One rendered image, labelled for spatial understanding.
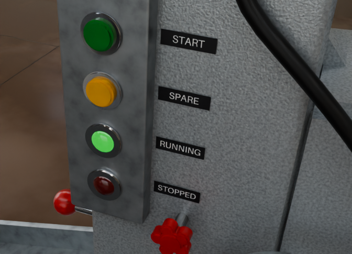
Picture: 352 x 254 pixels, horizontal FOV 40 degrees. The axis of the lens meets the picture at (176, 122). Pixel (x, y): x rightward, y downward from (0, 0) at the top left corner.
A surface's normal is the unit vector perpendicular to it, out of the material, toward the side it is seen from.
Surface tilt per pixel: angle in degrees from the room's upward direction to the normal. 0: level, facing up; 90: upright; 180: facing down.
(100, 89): 90
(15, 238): 90
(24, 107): 0
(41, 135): 0
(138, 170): 90
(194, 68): 90
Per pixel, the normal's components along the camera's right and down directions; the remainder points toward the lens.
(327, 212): -0.33, 0.48
